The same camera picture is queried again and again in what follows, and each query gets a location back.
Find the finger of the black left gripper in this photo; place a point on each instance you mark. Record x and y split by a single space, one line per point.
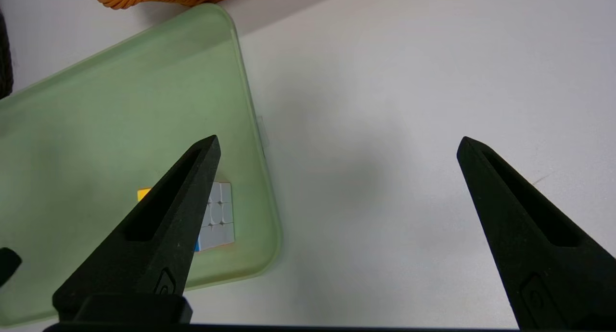
7 264

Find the dark brown wicker basket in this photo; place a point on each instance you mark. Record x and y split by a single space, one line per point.
5 57

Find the light green plastic tray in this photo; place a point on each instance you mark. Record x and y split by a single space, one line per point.
96 130

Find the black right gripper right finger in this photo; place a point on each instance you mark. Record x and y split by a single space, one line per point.
534 245

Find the colourful puzzle cube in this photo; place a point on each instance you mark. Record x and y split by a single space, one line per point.
219 221

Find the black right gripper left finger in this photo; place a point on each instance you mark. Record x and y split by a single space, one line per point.
159 240

